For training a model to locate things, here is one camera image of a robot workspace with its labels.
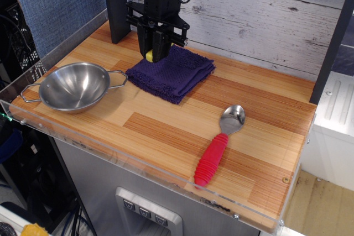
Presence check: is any grey cabinet with button panel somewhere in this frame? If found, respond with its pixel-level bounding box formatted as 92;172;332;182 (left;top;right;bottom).
56;140;260;235

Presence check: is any black crate with cables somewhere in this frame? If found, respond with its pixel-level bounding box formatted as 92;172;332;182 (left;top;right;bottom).
1;0;46;89

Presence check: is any white ribbed box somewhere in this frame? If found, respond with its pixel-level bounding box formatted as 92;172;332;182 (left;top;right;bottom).
300;72;353;190

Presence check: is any dark grey post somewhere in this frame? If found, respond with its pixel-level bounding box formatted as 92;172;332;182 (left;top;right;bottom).
309;0;353;104
106;0;131;44

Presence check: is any yellow object at bottom edge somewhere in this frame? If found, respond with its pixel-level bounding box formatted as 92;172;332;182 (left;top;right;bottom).
20;223;49;236

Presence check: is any dark grey right post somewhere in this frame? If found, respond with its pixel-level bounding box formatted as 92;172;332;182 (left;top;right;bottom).
309;0;353;104

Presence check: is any folded purple cloth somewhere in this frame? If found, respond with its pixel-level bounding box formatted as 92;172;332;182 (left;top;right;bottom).
126;45;216;104

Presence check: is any steel bowl with wire handles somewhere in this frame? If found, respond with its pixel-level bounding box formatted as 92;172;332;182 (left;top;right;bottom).
20;62;128;113

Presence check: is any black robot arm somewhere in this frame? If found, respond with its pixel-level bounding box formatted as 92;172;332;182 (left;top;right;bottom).
126;0;190;62

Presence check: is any clear acrylic table guard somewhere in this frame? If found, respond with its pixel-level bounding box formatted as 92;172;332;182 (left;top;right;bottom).
0;9;317;234

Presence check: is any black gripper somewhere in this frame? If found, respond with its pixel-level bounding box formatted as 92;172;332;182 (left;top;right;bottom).
127;0;190;62

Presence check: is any dark grey left post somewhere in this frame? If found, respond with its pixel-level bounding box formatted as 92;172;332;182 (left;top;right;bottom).
106;0;131;44

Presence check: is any yellow ridged stick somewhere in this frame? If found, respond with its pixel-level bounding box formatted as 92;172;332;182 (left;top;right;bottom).
145;43;174;63

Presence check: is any spoon with red ribbed handle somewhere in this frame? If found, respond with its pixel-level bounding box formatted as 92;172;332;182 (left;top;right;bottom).
194;105;246;187

